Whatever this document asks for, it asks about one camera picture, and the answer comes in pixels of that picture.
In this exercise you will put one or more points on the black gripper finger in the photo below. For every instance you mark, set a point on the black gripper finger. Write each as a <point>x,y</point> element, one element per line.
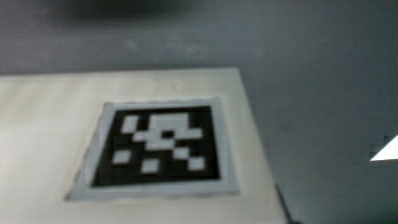
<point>289,220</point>

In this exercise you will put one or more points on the paper sheet with fiducial markers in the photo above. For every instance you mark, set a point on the paper sheet with fiducial markers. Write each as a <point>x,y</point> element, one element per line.
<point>387,153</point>

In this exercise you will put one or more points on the small white drawer with knob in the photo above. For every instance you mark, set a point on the small white drawer with knob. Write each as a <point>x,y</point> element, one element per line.
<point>130,150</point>

